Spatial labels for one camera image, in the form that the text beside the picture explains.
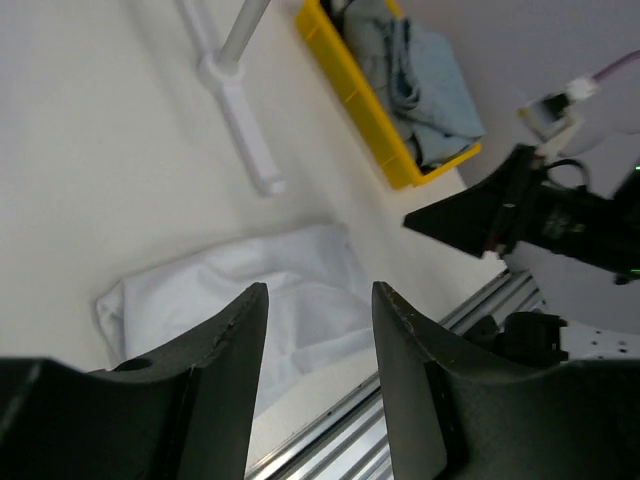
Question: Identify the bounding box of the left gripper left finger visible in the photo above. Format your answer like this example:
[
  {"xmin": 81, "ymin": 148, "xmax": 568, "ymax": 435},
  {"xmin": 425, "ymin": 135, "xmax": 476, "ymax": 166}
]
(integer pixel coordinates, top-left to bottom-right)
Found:
[{"xmin": 1, "ymin": 283, "xmax": 269, "ymax": 479}]

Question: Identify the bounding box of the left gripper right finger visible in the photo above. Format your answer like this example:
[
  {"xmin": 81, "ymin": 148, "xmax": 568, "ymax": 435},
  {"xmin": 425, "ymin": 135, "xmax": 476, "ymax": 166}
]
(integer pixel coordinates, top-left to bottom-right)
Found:
[{"xmin": 372, "ymin": 282, "xmax": 639, "ymax": 479}]

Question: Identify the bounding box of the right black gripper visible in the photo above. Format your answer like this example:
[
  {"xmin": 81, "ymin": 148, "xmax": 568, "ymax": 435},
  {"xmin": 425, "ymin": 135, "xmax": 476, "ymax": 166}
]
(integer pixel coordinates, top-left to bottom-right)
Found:
[{"xmin": 402, "ymin": 144, "xmax": 639, "ymax": 285}]

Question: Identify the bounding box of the light blue denim garment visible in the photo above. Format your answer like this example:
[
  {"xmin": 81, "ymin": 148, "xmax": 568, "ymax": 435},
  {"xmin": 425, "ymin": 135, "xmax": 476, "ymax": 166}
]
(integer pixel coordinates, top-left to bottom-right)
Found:
[{"xmin": 389, "ymin": 18, "xmax": 485, "ymax": 170}]

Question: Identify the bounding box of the white skirt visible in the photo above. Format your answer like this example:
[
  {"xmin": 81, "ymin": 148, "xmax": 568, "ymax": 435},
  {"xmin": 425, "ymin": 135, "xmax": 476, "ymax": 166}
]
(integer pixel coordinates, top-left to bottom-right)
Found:
[{"xmin": 96, "ymin": 224, "xmax": 374, "ymax": 415}]

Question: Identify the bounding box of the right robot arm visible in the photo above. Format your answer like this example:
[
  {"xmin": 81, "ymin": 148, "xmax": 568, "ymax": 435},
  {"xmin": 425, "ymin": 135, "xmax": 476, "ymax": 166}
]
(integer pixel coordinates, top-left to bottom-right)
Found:
[{"xmin": 403, "ymin": 144, "xmax": 639, "ymax": 356}]

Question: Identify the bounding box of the grey folded garment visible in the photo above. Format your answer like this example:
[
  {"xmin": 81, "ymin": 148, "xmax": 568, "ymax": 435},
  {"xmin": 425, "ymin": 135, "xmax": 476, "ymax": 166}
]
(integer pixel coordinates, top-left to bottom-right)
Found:
[{"xmin": 327, "ymin": 1, "xmax": 418, "ymax": 157}]

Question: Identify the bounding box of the yellow plastic bin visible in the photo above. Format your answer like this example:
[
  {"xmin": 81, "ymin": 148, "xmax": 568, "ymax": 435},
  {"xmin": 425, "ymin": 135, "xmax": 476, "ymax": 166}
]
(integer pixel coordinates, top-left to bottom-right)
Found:
[{"xmin": 296, "ymin": 1, "xmax": 482, "ymax": 190}]

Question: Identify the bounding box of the white clothes rack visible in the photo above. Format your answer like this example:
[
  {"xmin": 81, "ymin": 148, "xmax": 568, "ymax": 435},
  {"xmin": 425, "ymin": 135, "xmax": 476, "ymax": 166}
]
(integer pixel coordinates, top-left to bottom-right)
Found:
[{"xmin": 177, "ymin": 0, "xmax": 286, "ymax": 196}]

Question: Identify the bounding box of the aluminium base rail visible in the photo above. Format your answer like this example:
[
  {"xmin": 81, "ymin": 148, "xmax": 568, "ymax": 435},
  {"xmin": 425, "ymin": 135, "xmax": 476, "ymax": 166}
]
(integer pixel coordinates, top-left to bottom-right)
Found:
[{"xmin": 245, "ymin": 271, "xmax": 544, "ymax": 479}]

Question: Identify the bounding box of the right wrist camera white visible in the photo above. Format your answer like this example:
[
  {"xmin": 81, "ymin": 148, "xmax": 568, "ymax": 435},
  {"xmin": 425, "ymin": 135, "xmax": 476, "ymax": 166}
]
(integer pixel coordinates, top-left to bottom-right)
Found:
[{"xmin": 518, "ymin": 76, "xmax": 600, "ymax": 159}]

